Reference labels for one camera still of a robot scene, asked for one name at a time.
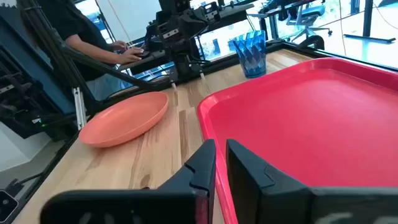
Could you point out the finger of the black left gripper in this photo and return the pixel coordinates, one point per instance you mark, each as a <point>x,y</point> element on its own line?
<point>173,84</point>
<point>199,70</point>

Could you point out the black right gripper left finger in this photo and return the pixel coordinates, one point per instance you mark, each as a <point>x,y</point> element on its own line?
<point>186,202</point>

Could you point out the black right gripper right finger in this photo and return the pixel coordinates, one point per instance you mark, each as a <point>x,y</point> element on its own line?
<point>273,199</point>

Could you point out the blue faceted plastic cup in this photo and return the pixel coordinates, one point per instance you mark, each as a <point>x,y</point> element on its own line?
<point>252,56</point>

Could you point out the orange plate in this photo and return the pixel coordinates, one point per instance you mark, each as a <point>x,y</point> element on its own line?
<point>124,121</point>

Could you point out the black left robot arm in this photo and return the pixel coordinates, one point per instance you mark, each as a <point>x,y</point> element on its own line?
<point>186,18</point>

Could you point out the red plastic tray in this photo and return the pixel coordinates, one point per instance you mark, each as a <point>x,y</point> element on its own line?
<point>311,124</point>

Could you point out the grey desk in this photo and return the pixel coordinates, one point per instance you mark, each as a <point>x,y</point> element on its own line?
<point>146,60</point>

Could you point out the person's hand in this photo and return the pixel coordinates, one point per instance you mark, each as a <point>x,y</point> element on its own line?
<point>119,45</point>
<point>132,55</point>

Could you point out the person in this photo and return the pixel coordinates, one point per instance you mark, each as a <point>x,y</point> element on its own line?
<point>71,25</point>

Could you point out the office chair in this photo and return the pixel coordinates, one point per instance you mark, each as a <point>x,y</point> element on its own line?
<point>308,12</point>

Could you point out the blue panel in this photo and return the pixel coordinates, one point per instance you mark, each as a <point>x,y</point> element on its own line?
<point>37,68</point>

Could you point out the black equipment rack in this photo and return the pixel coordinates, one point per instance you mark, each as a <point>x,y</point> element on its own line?
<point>18,102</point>

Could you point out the silver aluminium bracket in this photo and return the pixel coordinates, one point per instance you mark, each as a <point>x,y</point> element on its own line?
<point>79,109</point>

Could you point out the black stand post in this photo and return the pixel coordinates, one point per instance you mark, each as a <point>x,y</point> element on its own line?
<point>368,18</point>

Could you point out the black rounded camera box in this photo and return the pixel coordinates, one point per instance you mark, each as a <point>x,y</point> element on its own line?
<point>7,205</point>

